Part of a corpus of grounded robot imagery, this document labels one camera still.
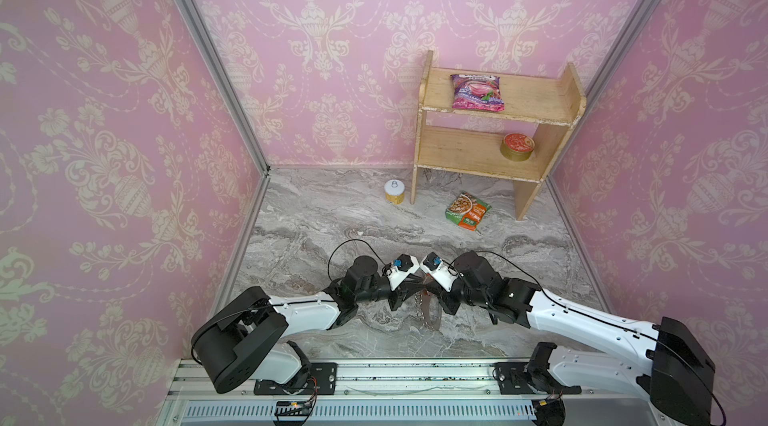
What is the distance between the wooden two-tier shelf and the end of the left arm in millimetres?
389

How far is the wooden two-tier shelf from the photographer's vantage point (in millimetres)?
759

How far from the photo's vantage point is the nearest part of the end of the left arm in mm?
661
